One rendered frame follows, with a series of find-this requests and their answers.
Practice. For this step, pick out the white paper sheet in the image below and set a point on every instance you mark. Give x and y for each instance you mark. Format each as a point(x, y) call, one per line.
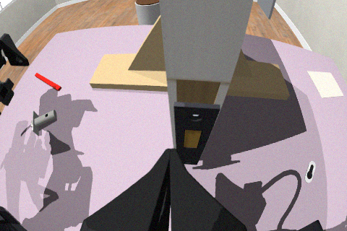
point(325, 84)

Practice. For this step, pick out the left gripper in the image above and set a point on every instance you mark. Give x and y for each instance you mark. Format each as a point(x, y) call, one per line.
point(15, 57)

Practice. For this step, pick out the white oval escutcheon plate with keyhole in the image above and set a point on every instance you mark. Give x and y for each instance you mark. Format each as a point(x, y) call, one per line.
point(310, 172)

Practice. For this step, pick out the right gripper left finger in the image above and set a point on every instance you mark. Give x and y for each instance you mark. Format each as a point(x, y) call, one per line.
point(139, 207)

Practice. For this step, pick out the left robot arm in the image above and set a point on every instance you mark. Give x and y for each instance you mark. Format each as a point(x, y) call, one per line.
point(6, 95)

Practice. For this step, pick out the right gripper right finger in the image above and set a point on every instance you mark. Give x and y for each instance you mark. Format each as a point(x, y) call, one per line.
point(193, 208)

